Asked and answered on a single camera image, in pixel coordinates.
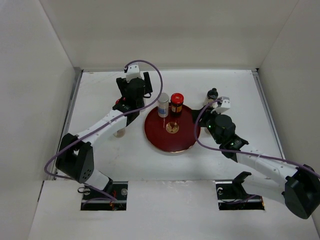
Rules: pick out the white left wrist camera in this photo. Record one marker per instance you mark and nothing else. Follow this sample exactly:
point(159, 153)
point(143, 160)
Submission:
point(132, 72)

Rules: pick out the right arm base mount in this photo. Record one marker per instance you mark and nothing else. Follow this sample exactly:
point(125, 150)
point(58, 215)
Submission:
point(231, 195)

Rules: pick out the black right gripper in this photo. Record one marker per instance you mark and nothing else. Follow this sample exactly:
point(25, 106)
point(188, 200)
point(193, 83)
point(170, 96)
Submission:
point(206, 114)

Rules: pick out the silver cap shaker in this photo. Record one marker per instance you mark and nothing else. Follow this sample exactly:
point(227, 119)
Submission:
point(163, 105)

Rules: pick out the aluminium table edge rail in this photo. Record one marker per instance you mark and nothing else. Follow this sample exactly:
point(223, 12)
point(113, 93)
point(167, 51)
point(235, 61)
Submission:
point(71, 103)

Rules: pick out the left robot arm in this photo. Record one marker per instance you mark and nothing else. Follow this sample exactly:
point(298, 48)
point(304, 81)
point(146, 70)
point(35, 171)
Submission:
point(78, 162)

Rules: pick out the white powder glass jar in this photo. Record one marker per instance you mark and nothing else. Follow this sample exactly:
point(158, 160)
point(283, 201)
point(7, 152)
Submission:
point(211, 95)

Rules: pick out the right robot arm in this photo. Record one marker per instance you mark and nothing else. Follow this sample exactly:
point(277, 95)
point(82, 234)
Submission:
point(295, 185)

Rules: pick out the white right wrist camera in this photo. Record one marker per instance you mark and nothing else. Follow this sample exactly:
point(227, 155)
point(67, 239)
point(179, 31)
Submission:
point(221, 105)

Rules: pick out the red round tray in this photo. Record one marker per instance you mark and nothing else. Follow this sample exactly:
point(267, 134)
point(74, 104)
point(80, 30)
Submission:
point(172, 134)

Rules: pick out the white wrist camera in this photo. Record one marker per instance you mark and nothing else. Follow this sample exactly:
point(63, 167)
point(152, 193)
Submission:
point(132, 72)
point(221, 105)

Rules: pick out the black lid spice jar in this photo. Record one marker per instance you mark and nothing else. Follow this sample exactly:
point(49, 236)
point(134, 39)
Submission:
point(120, 133)

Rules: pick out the red cap sauce jar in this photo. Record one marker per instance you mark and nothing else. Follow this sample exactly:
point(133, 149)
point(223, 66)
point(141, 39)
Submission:
point(176, 101)

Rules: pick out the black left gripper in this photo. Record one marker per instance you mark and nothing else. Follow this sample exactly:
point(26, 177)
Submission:
point(123, 84)

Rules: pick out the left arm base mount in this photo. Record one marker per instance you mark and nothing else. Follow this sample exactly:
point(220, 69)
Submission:
point(95, 200)

